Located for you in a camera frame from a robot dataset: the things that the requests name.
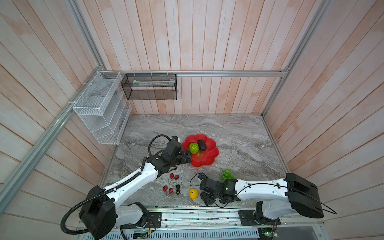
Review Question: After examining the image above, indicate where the green bumpy custard apple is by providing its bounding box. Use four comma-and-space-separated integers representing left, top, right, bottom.
189, 143, 200, 155

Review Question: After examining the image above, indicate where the yellow lemon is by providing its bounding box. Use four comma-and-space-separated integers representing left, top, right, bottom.
189, 189, 199, 200

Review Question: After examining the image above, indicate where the dark avocado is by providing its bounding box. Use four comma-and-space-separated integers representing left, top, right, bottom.
197, 140, 207, 152

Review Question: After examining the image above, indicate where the red cherry pair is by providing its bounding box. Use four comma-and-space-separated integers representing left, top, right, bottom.
162, 186, 174, 197
168, 173, 180, 184

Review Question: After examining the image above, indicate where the green grape bunch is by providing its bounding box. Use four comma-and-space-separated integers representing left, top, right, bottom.
222, 170, 235, 182

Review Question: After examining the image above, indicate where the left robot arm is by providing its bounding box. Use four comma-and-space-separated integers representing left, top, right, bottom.
79, 140, 192, 240

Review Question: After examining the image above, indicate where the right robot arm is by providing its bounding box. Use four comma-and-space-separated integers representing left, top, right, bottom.
198, 173, 324, 225

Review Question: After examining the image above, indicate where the red flower-shaped fruit bowl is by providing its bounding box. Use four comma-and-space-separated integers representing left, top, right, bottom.
182, 134, 219, 168

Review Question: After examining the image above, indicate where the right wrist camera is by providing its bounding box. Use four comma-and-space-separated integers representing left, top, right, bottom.
198, 173, 207, 181

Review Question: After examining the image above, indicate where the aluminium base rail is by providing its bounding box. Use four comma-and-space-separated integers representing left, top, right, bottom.
76, 206, 326, 233

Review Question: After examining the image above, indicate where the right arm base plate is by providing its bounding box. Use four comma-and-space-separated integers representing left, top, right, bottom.
238, 210, 281, 226

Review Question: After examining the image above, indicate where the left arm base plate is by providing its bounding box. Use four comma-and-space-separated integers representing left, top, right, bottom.
122, 212, 162, 230

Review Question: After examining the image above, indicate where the black wire mesh basket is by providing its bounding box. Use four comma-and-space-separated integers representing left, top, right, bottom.
121, 73, 178, 101

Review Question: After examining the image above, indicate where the white wire mesh shelf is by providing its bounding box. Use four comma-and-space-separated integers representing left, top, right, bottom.
73, 71, 132, 145

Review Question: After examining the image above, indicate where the horizontal aluminium frame bar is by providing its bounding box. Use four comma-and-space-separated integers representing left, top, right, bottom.
116, 70, 288, 78

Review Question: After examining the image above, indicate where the black corrugated cable conduit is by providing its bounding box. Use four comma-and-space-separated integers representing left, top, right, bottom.
59, 170, 142, 235

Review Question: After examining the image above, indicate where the left aluminium frame bar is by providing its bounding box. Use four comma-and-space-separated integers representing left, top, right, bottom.
1, 1, 104, 215

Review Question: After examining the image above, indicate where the right aluminium frame bar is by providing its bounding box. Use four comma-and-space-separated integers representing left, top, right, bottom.
261, 1, 334, 120

